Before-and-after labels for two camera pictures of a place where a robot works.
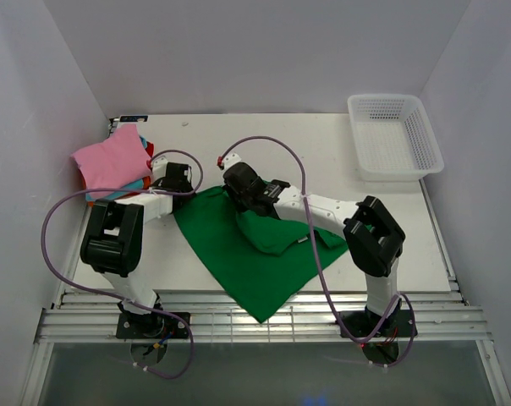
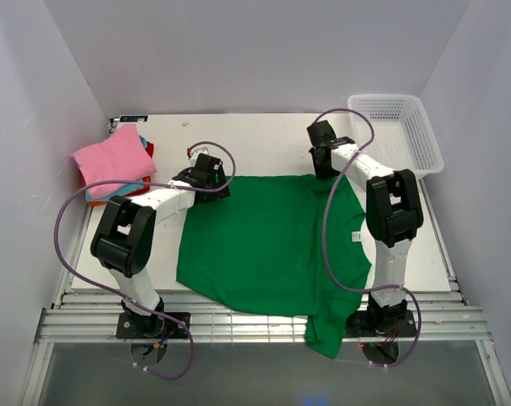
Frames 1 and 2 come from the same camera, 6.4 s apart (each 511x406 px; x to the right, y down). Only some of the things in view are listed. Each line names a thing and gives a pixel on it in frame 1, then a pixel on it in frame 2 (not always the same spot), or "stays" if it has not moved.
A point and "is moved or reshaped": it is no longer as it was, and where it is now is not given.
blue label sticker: (134, 118) stays
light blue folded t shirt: (137, 184) stays
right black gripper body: (240, 201) to (321, 171)
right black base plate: (364, 323) stays
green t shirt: (260, 261) is moved or reshaped
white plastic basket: (395, 139) stays
